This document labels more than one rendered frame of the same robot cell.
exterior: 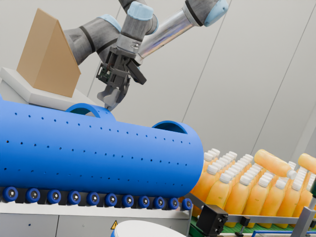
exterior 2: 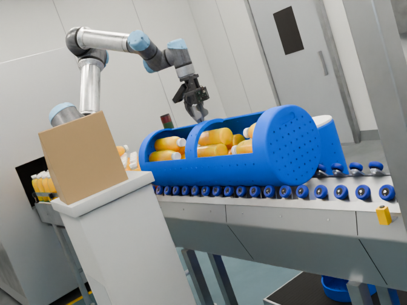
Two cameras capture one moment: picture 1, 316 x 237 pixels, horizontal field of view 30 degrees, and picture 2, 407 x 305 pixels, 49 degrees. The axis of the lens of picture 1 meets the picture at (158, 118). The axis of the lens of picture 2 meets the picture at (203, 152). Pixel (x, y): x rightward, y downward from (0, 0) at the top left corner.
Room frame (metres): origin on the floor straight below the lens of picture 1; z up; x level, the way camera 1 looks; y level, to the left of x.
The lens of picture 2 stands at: (1.56, 2.05, 1.43)
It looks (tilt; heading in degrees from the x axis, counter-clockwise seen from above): 10 degrees down; 280
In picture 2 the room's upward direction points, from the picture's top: 19 degrees counter-clockwise
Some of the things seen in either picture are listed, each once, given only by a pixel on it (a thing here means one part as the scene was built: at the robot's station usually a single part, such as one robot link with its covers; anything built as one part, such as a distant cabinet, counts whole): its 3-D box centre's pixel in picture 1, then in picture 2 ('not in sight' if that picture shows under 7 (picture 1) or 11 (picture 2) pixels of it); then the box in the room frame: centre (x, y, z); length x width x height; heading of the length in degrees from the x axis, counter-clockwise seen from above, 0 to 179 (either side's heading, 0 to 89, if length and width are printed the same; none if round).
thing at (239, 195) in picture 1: (235, 202); not in sight; (2.25, -0.41, 0.99); 0.07 x 0.07 x 0.19
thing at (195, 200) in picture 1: (183, 192); not in sight; (2.22, -0.20, 0.96); 0.40 x 0.01 x 0.03; 45
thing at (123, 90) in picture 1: (120, 89); not in sight; (1.84, 0.14, 1.31); 0.05 x 0.02 x 0.09; 45
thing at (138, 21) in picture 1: (137, 21); (178, 53); (1.84, 0.17, 1.53); 0.09 x 0.08 x 0.11; 170
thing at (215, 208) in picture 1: (210, 220); not in sight; (2.05, -0.32, 0.95); 0.10 x 0.07 x 0.10; 45
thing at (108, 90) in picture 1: (104, 97); (198, 115); (1.85, 0.19, 1.27); 0.06 x 0.03 x 0.09; 135
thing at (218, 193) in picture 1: (215, 201); not in sight; (2.16, -0.32, 0.99); 0.07 x 0.07 x 0.19
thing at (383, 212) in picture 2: not in sight; (389, 210); (1.34, 0.85, 0.92); 0.08 x 0.03 x 0.05; 45
